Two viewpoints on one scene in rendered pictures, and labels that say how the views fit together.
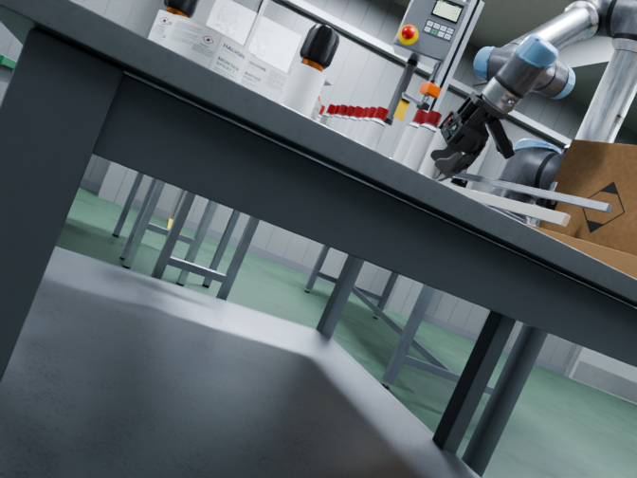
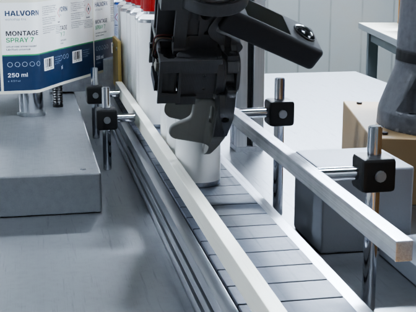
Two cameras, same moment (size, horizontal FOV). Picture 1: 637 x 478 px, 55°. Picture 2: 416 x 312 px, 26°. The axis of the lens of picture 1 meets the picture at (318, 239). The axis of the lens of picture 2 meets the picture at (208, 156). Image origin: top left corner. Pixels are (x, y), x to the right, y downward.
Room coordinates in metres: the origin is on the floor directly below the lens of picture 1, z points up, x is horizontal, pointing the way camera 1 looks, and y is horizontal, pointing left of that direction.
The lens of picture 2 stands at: (0.49, -0.44, 1.14)
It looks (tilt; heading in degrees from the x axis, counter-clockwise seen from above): 13 degrees down; 15
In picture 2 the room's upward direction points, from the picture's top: straight up
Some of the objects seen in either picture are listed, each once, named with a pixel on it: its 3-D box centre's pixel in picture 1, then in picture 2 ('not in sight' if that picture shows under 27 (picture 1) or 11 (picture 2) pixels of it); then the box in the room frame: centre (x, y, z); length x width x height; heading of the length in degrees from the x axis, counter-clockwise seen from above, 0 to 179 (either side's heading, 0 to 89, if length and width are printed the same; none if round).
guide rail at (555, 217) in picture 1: (401, 176); (163, 151); (1.49, -0.12, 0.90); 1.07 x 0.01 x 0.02; 26
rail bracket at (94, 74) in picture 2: not in sight; (104, 103); (1.89, 0.10, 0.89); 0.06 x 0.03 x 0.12; 116
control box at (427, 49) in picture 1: (431, 28); not in sight; (1.90, -0.06, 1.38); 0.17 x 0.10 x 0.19; 81
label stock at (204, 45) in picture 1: (199, 65); not in sight; (1.44, 0.41, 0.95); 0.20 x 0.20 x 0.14
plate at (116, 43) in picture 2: not in sight; (117, 63); (2.02, 0.13, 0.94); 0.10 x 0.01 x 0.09; 26
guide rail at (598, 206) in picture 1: (433, 169); (223, 108); (1.52, -0.19, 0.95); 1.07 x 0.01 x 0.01; 26
